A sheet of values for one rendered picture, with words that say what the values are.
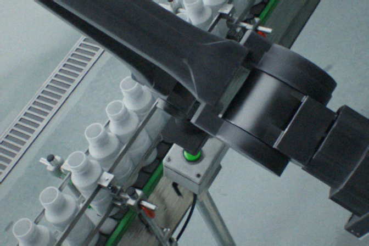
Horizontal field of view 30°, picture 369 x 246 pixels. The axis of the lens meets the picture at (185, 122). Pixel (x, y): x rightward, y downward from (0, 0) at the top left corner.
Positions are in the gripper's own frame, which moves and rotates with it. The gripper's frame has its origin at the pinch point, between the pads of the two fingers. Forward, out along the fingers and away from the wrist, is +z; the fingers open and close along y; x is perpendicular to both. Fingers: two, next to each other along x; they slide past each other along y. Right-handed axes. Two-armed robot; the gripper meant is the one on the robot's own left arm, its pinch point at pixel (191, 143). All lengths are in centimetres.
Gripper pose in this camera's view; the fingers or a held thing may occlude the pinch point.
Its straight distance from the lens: 122.5
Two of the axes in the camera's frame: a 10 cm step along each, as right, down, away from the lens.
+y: -5.1, 7.6, -3.9
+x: 8.6, 4.6, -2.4
